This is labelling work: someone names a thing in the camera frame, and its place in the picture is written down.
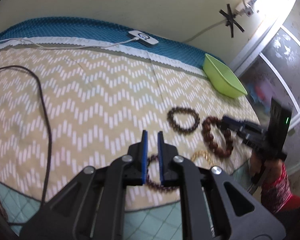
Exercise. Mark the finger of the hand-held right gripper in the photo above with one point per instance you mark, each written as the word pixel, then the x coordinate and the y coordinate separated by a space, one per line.
pixel 231 130
pixel 231 120

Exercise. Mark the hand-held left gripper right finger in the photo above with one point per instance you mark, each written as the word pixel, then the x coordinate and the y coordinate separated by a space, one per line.
pixel 161 155

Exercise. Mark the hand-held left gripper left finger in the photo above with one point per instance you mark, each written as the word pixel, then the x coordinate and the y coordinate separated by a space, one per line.
pixel 144 155

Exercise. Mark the person's right forearm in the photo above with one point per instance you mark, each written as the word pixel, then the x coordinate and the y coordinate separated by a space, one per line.
pixel 280 190

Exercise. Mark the person's right hand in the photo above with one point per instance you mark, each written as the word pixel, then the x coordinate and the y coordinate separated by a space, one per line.
pixel 258 165

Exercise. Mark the green plastic bin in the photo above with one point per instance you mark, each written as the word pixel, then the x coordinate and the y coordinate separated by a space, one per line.
pixel 222 75

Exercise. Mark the patterned sliding wardrobe door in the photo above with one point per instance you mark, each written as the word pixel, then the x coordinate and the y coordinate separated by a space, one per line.
pixel 277 62

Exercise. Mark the black tape cross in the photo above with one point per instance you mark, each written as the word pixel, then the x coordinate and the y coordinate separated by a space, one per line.
pixel 230 18

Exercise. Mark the white power strip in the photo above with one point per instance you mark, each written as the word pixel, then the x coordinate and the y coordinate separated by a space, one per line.
pixel 246 6

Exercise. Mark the white power bank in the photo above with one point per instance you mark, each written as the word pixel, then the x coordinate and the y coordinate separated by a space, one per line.
pixel 143 38

